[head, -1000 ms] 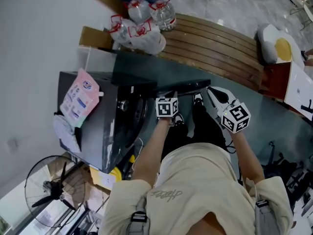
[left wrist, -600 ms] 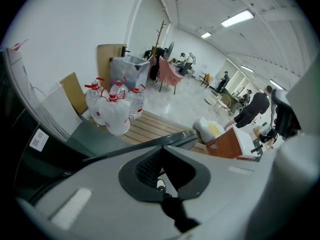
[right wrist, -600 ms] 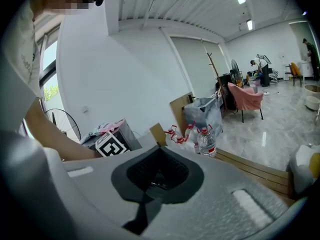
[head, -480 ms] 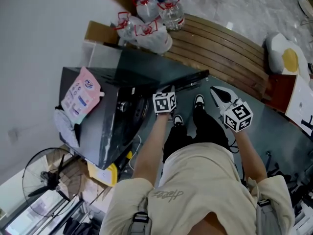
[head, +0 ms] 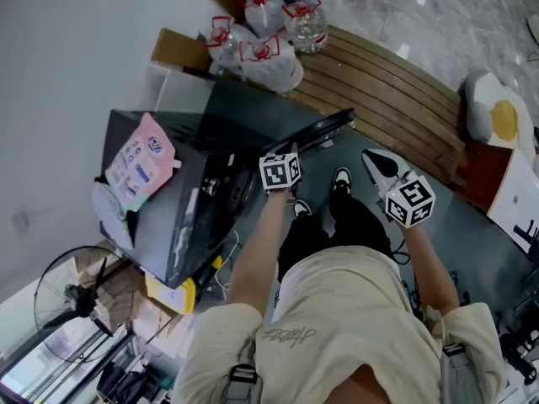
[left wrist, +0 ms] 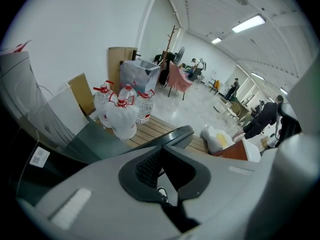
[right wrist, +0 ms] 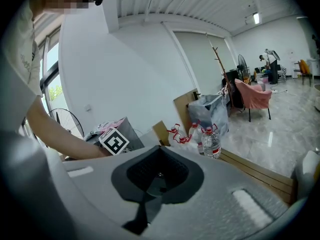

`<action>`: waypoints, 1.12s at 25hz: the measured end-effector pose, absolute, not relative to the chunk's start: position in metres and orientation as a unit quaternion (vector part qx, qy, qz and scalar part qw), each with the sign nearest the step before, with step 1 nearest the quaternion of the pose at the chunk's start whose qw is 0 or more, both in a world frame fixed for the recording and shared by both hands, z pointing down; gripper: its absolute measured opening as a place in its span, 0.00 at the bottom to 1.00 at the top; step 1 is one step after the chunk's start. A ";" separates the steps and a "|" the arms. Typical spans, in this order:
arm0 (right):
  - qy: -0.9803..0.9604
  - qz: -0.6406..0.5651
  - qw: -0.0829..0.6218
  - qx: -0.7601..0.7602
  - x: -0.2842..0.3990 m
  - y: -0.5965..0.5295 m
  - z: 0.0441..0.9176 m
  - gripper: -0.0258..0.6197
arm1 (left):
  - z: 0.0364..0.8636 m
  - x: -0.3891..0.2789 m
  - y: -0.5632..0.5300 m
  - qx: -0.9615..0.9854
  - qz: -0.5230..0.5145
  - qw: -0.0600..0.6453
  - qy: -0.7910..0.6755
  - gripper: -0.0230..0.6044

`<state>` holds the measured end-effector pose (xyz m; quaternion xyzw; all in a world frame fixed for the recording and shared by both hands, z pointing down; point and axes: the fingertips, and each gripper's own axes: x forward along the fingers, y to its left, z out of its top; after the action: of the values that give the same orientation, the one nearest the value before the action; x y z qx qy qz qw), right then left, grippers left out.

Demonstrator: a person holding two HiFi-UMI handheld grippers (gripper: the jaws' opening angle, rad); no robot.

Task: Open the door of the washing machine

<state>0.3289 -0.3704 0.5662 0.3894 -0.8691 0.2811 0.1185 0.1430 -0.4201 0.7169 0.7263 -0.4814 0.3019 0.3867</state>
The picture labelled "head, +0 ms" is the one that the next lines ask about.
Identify red-brown wooden cabinet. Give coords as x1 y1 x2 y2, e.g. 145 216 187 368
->
452 142 515 215

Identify person's beige t-shirt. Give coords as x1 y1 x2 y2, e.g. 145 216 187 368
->
172 245 509 404

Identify white-bagged water jug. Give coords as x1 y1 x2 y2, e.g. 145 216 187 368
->
237 35 305 93

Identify white panel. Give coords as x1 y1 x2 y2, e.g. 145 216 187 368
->
147 63 216 115

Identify brown cardboard box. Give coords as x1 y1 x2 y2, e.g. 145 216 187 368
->
75 263 189 344

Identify large black floor fan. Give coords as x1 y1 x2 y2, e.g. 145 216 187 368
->
33 245 127 364

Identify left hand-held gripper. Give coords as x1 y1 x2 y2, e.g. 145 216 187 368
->
258 141 304 193

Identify person's left forearm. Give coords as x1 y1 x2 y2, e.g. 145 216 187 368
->
227 189 294 306

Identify pink detergent pouch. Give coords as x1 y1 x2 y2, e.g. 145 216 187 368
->
104 111 183 212

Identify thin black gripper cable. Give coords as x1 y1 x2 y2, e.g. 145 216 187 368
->
391 237 412 265

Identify white checked cloth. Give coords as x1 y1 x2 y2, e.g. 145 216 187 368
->
91 181 136 250

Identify person's right forearm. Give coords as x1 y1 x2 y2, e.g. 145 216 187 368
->
402 223 460 313

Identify brown cardboard panel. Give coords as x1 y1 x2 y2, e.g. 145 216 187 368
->
150 27 211 73

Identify person's black trousers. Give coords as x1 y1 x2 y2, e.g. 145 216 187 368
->
275 185 392 284

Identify curved wooden slatted bench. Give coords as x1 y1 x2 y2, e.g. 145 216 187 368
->
286 25 467 189

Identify dark garment rack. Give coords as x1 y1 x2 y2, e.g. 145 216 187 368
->
96 359 169 404

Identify black washing machine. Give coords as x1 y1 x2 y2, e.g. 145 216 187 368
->
99 109 270 290

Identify grey shoulder strap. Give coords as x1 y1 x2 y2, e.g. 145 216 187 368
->
424 305 485 404
221 345 264 404

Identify yellow lidded black bin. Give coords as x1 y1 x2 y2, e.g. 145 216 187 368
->
145 254 224 316

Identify person's right white black shoe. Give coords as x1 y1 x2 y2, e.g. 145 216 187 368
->
332 167 352 193

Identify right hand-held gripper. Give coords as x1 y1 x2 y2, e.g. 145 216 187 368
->
360 147 437 229

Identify white table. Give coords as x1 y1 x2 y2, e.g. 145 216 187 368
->
488 147 539 255

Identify egg-shaped pillow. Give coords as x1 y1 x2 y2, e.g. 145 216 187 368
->
465 69 536 153

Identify clear water jug red handle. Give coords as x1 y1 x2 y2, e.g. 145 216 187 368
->
281 0 328 55
204 16 253 73
239 0 291 41

